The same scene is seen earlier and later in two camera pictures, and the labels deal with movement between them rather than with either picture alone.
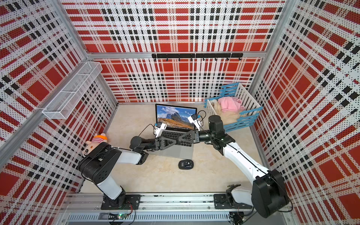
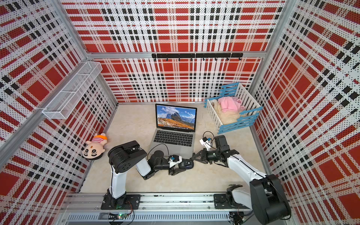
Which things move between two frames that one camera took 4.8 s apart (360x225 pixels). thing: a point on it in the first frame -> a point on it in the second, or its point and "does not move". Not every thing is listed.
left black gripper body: x=158 y=146 -> x=171 y=170
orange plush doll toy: x=96 y=140 does not move
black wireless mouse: x=185 y=164 does not move
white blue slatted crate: x=235 y=107 does not move
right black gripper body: x=196 y=135 -> x=209 y=156
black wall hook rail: x=191 y=56 does not move
